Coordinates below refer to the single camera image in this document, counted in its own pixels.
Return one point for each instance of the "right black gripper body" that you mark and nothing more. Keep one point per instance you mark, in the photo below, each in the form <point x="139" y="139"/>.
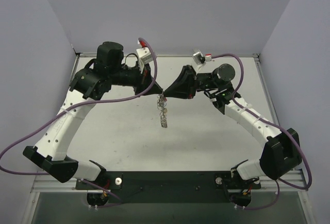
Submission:
<point x="193" y="81"/>

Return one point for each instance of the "metal disc keyring holder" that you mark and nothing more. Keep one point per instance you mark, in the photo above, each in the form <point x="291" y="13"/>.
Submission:
<point x="162" y="107"/>

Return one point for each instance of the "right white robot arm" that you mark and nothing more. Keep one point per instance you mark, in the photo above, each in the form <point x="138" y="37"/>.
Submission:
<point x="279" y="155"/>

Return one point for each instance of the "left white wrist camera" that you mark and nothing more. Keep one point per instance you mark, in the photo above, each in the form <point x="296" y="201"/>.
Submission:
<point x="144" y="56"/>

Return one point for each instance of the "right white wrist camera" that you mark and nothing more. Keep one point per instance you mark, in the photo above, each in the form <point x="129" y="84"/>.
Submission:
<point x="200" y="60"/>

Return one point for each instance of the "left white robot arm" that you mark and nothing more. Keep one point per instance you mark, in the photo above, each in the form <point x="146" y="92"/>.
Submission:
<point x="86" y="89"/>

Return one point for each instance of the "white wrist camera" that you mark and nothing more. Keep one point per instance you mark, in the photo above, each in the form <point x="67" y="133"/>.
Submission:
<point x="200" y="60"/>
<point x="144" y="56"/>

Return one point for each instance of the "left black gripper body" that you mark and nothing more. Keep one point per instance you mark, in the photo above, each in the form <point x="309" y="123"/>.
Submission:
<point x="144" y="79"/>

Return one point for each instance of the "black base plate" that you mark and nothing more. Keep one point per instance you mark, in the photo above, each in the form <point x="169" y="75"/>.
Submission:
<point x="170" y="186"/>

